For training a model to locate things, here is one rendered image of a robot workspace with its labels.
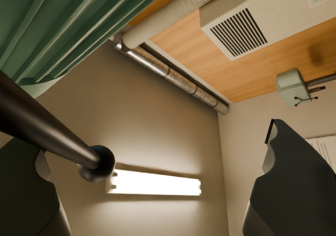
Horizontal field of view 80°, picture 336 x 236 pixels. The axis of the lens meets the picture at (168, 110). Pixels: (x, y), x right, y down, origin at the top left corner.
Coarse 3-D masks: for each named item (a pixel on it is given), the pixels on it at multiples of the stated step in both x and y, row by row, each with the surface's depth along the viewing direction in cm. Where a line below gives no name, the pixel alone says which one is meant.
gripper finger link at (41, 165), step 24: (24, 144) 9; (0, 168) 8; (24, 168) 8; (48, 168) 10; (0, 192) 7; (24, 192) 7; (48, 192) 7; (0, 216) 6; (24, 216) 6; (48, 216) 6
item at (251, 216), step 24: (288, 144) 9; (264, 168) 10; (288, 168) 8; (312, 168) 8; (264, 192) 7; (288, 192) 7; (312, 192) 7; (264, 216) 6; (288, 216) 6; (312, 216) 6
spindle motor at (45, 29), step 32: (0, 0) 9; (32, 0) 9; (64, 0) 10; (96, 0) 10; (128, 0) 12; (0, 32) 11; (32, 32) 11; (64, 32) 12; (96, 32) 14; (0, 64) 13; (32, 64) 14; (64, 64) 17; (32, 96) 23
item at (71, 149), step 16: (0, 80) 5; (0, 96) 5; (16, 96) 6; (0, 112) 5; (16, 112) 6; (32, 112) 6; (48, 112) 8; (0, 128) 6; (16, 128) 6; (32, 128) 7; (48, 128) 8; (64, 128) 9; (32, 144) 8; (48, 144) 8; (64, 144) 10; (80, 144) 12; (80, 160) 13; (96, 160) 16; (112, 160) 19; (96, 176) 18
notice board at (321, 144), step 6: (306, 138) 247; (312, 138) 243; (318, 138) 239; (324, 138) 235; (330, 138) 232; (312, 144) 241; (318, 144) 237; (324, 144) 234; (330, 144) 230; (318, 150) 236; (324, 150) 232; (330, 150) 228; (324, 156) 230; (330, 156) 227; (330, 162) 225
